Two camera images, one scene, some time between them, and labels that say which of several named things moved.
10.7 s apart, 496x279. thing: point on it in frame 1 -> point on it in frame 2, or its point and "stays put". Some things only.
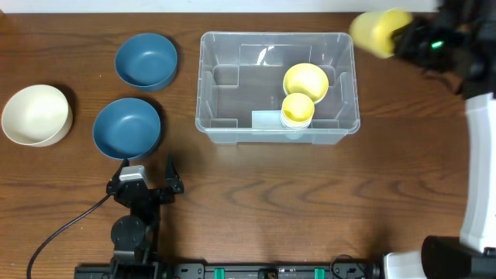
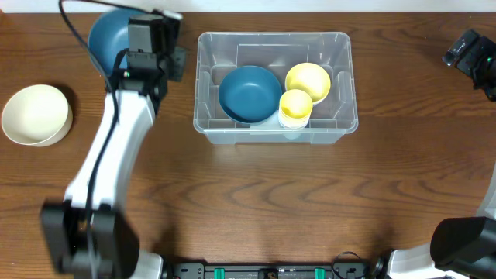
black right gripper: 421,35 -> 474,65
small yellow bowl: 308,78 stays put
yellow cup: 372,31 -> 296,104
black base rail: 235,270 stays put
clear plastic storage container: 239,88 stays put
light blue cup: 294,136 stays put
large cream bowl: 37,115 stays put
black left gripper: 173,182 -> 181,67
